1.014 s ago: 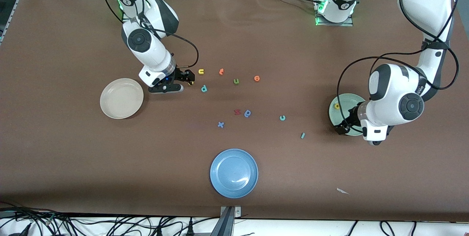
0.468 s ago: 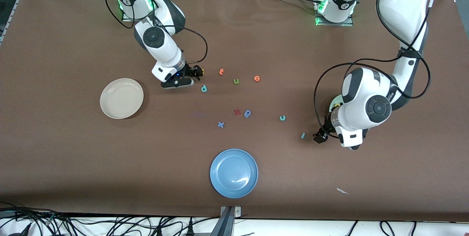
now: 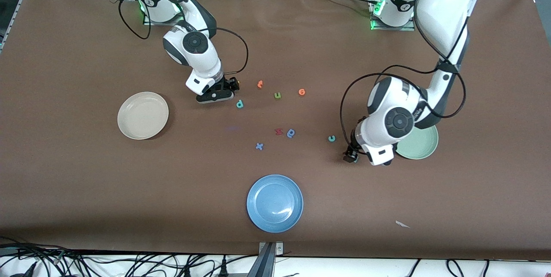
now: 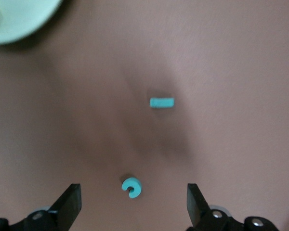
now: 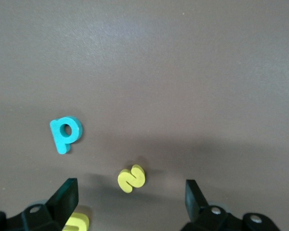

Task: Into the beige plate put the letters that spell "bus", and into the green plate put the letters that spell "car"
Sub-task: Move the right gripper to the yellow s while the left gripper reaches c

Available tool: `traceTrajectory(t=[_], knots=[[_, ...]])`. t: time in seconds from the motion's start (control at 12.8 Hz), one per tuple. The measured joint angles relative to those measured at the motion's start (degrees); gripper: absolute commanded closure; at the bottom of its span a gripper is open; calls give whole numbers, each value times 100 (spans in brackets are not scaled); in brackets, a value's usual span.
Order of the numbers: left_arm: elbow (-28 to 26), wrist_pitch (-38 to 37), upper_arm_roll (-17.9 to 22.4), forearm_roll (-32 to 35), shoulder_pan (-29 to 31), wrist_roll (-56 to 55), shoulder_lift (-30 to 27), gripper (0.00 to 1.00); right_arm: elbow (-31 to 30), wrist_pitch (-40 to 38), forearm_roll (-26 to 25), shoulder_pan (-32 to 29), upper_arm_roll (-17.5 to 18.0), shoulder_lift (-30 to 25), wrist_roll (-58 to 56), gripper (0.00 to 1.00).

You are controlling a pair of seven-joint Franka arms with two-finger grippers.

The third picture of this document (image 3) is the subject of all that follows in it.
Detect green round plate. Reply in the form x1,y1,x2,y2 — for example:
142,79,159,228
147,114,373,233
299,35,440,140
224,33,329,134
395,124,439,160

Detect beige round plate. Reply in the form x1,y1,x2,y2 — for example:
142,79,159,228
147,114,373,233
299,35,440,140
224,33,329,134
117,92,169,140

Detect blue round plate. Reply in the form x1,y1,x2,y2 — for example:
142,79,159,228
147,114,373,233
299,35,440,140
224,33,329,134
247,175,304,233

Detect brown table cover sheet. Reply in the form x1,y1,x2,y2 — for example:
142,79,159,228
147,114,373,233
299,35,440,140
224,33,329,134
0,0,551,261

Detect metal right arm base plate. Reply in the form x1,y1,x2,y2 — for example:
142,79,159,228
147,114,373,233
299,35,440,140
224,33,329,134
143,10,181,26

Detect silver metal edge bracket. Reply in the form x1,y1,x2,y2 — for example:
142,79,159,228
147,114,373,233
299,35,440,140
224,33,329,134
258,242,284,257

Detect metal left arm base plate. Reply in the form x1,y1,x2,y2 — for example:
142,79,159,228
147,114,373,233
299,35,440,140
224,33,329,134
369,0,416,31

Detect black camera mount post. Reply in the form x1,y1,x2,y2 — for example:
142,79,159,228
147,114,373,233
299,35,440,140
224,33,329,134
248,243,276,277

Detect black floor cable loop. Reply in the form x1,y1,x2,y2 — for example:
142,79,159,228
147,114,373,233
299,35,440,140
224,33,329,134
446,259,466,277

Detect thick grey floor cable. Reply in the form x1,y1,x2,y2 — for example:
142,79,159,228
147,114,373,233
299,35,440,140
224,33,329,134
0,245,65,257

